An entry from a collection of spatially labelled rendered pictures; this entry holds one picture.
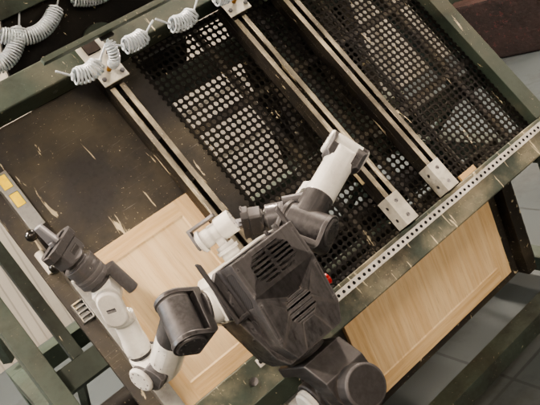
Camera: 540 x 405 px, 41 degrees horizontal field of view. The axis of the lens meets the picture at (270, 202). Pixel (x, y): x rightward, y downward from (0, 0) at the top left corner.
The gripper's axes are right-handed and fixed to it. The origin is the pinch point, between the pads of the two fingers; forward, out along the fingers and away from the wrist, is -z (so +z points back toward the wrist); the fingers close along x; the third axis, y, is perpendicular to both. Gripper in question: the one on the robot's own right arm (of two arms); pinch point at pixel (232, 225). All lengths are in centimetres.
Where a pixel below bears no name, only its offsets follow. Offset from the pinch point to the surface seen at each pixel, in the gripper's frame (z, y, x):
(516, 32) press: 258, -354, -216
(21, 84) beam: -59, -48, 34
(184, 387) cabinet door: -24, 37, -27
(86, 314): -49, 17, -8
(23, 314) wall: -168, -169, -233
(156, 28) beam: -14, -74, 29
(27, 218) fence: -62, -10, 11
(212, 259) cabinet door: -9.3, -0.8, -15.7
